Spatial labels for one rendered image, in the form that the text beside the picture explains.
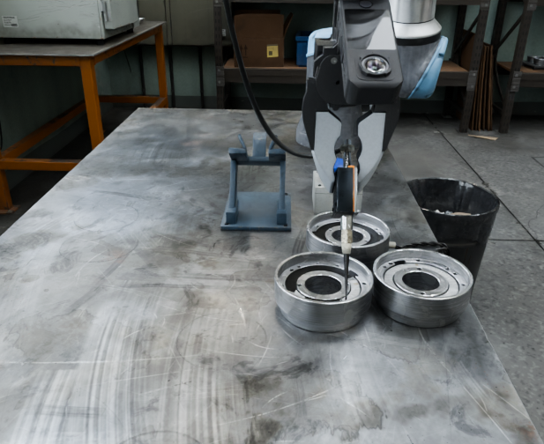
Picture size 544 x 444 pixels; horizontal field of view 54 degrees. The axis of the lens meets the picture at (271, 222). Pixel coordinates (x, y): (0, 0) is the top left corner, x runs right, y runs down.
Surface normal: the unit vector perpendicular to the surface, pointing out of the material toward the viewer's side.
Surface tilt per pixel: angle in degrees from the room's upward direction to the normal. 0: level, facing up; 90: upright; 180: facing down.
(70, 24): 89
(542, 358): 0
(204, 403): 0
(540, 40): 90
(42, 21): 90
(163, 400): 0
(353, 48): 32
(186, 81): 90
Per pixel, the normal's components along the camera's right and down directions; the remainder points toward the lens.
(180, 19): -0.04, 0.44
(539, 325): 0.01, -0.90
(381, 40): 0.01, -0.53
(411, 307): -0.41, 0.40
